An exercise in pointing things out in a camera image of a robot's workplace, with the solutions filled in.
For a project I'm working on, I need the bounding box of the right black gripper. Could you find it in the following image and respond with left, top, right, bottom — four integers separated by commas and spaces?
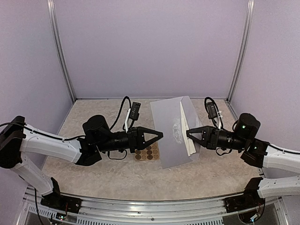
185, 125, 248, 151

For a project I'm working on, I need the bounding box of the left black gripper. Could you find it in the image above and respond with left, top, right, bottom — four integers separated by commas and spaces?
97, 127, 164, 154

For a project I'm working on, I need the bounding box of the ornate bordered letter sheet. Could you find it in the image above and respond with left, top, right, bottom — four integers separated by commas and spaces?
180, 102, 196, 157

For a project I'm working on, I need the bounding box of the brown sticker sheet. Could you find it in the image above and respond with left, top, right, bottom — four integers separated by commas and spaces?
134, 142, 160, 161

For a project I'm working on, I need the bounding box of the grey envelope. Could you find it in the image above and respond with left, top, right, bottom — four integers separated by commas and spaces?
150, 96, 203, 169

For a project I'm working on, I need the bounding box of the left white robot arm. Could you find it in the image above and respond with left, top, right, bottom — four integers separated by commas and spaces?
0, 115, 163, 209

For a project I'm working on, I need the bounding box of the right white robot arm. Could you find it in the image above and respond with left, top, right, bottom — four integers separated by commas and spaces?
186, 113, 300, 208

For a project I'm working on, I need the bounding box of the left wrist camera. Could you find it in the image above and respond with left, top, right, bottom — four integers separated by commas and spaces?
124, 102, 141, 132

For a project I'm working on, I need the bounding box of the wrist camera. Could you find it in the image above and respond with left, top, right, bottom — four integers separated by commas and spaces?
124, 102, 141, 132
204, 97, 224, 130

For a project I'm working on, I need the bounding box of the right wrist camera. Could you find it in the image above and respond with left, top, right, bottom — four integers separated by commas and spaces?
204, 97, 224, 130

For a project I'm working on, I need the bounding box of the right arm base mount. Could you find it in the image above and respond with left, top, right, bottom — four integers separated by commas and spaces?
224, 191, 265, 213

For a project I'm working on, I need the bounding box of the front aluminium rail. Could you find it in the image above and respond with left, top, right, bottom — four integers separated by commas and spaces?
16, 186, 290, 225

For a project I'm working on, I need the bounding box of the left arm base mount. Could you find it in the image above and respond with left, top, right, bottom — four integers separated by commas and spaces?
41, 192, 82, 214

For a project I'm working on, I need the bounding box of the right aluminium frame post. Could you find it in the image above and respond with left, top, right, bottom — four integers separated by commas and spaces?
226, 0, 255, 105

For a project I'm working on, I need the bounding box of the aluminium frame post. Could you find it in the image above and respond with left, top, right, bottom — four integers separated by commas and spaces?
46, 0, 77, 104
226, 0, 255, 105

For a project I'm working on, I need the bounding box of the left aluminium frame post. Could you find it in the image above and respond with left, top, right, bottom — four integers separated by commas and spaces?
46, 0, 77, 104

